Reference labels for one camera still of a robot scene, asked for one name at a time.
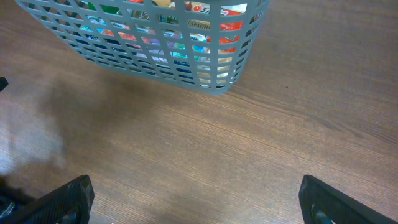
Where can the green lid jar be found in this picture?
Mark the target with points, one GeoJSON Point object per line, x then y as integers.
{"type": "Point", "coordinates": [105, 8]}

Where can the grey plastic slatted basket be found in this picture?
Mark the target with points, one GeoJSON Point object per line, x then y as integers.
{"type": "Point", "coordinates": [62, 17]}

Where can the beige powder pouch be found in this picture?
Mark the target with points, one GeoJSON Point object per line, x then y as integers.
{"type": "Point", "coordinates": [213, 74]}

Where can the red spaghetti pack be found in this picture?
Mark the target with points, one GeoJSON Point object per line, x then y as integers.
{"type": "Point", "coordinates": [196, 7]}

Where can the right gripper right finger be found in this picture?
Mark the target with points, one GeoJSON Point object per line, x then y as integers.
{"type": "Point", "coordinates": [320, 203]}

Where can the blue Kleenex tissue multipack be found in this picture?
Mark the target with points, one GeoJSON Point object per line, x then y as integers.
{"type": "Point", "coordinates": [149, 40]}

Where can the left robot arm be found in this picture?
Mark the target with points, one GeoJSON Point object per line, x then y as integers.
{"type": "Point", "coordinates": [3, 83]}

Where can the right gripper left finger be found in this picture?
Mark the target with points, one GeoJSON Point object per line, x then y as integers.
{"type": "Point", "coordinates": [70, 203]}

